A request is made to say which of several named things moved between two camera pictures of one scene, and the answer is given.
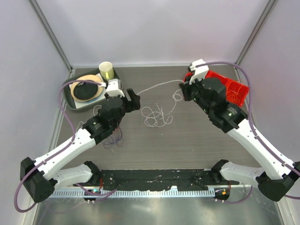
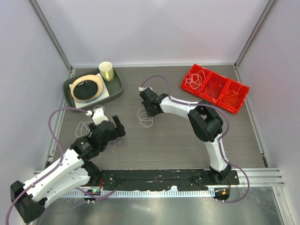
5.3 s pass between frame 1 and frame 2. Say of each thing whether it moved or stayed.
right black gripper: moved
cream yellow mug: stayed
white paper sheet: stayed
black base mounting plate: stayed
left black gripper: moved
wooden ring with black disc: stayed
